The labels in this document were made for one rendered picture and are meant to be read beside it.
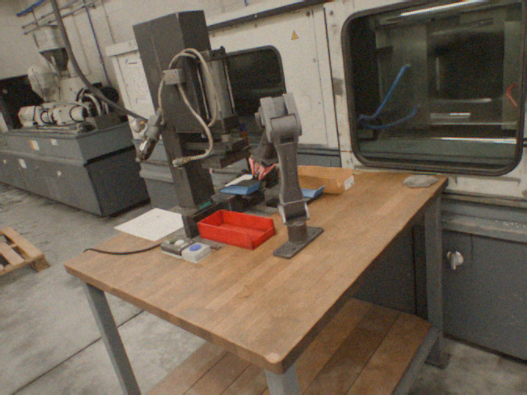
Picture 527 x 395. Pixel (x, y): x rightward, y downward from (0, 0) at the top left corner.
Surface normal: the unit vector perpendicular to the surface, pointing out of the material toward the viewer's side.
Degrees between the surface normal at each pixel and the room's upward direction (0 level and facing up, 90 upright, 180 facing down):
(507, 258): 90
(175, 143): 90
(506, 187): 90
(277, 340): 0
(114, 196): 90
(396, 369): 0
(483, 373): 0
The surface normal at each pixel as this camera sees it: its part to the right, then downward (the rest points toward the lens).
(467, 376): -0.17, -0.92
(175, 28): -0.62, 0.37
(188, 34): 0.76, 0.10
